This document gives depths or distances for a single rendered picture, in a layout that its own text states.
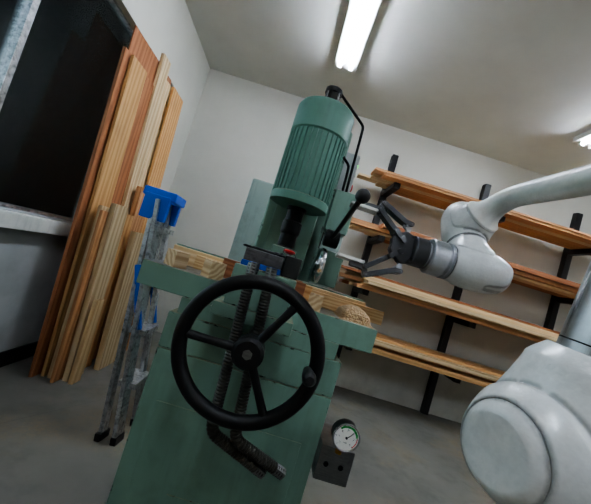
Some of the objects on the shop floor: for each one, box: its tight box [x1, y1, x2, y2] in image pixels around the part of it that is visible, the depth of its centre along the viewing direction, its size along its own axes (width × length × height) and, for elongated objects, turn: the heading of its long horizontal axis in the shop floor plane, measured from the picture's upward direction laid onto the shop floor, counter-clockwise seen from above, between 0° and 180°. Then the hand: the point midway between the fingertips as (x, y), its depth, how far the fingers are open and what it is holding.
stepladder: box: [93, 185, 186, 447], centre depth 157 cm, size 27×25×116 cm
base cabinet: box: [106, 346, 331, 504], centre depth 104 cm, size 45×58×71 cm
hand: (347, 230), depth 80 cm, fingers open, 13 cm apart
